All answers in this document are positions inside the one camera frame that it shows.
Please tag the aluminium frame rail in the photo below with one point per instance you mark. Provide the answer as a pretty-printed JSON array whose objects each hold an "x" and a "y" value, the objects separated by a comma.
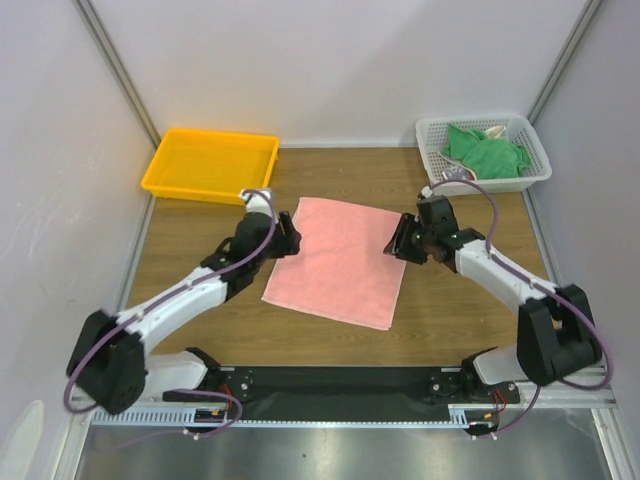
[{"x": 117, "y": 392}]

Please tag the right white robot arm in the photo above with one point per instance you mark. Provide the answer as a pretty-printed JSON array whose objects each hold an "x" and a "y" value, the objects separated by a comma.
[{"x": 555, "y": 330}]

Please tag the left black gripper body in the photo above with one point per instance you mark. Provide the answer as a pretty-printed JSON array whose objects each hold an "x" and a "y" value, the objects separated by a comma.
[{"x": 279, "y": 245}]

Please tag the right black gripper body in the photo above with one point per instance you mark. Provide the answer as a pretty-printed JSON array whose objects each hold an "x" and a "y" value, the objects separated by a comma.
[{"x": 406, "y": 240}]

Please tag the green towel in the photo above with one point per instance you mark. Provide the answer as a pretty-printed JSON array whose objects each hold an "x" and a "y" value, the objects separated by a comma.
[{"x": 489, "y": 153}]

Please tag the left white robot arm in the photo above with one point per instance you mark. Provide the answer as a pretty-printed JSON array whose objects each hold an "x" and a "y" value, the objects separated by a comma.
[{"x": 113, "y": 361}]

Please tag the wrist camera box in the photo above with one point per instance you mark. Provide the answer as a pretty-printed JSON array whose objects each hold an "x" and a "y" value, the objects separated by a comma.
[
  {"x": 256, "y": 200},
  {"x": 427, "y": 195}
]

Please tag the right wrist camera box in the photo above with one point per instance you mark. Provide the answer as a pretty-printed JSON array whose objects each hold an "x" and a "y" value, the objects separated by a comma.
[{"x": 427, "y": 195}]

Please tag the yellow plastic tray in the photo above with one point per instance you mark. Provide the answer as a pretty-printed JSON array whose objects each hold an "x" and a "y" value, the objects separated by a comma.
[{"x": 210, "y": 166}]

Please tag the patterned white cloth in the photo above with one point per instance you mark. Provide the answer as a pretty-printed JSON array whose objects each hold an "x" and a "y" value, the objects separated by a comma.
[{"x": 455, "y": 170}]

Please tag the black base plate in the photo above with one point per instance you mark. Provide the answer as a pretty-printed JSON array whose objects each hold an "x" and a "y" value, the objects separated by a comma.
[{"x": 296, "y": 408}]

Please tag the pink towel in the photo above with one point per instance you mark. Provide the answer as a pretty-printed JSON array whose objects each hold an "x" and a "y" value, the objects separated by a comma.
[{"x": 341, "y": 272}]

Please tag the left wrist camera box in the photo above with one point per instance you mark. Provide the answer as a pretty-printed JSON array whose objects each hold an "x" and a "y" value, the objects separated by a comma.
[{"x": 256, "y": 200}]

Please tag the white plastic basket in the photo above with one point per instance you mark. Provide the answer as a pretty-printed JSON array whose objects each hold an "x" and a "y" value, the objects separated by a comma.
[{"x": 431, "y": 135}]

